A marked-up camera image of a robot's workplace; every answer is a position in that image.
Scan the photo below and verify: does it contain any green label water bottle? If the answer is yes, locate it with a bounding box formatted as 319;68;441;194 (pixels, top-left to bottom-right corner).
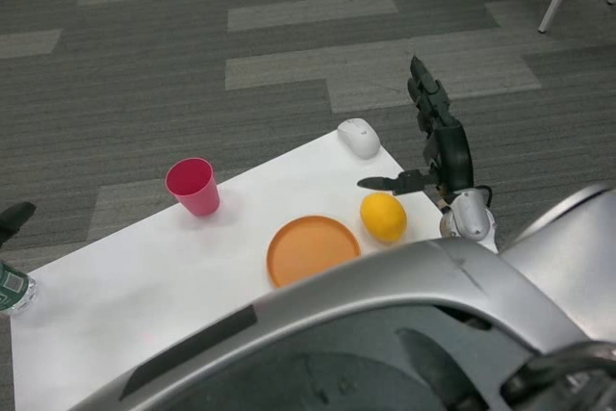
0;261;39;317

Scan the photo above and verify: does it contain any pink plastic cup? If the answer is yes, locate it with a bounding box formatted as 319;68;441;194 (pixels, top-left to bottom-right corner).
165;157;221;218

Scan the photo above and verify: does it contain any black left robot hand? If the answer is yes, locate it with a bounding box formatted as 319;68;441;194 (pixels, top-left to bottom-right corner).
0;201;38;246

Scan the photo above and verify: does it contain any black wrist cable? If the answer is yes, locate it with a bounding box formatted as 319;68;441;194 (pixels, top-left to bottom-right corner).
474;184;495;209

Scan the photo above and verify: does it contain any orange round plate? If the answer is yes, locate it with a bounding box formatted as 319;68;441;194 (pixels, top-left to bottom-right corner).
267;215;363;290

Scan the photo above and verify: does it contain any yellow lemon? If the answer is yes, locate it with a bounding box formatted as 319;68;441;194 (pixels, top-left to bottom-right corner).
359;192;408;244

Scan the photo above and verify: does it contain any white computer mouse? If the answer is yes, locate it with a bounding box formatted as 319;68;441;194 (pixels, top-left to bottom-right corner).
336;117;382;160

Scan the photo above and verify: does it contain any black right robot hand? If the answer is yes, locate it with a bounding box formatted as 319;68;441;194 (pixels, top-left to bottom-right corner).
356;54;476;200

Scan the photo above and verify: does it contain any silver robot chest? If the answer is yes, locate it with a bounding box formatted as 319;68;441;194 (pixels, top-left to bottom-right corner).
71;237;616;411

